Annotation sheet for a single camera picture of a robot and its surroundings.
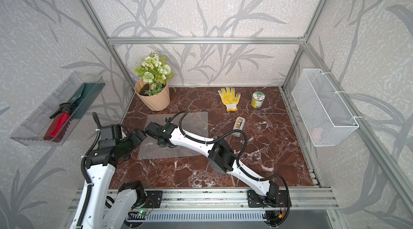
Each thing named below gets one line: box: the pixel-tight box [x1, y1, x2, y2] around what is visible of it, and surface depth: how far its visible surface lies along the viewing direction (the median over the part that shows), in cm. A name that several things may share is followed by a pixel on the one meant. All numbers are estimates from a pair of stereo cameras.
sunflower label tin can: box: [251, 90, 266, 110], surface depth 107 cm
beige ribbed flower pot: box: [134, 78, 171, 112], surface depth 98 cm
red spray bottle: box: [43, 102, 77, 143], surface depth 61 cm
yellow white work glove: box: [217, 86, 241, 112], surface depth 115 cm
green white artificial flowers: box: [134, 51, 175, 85], surface depth 93 cm
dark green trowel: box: [69, 82, 106, 120], surface depth 71 cm
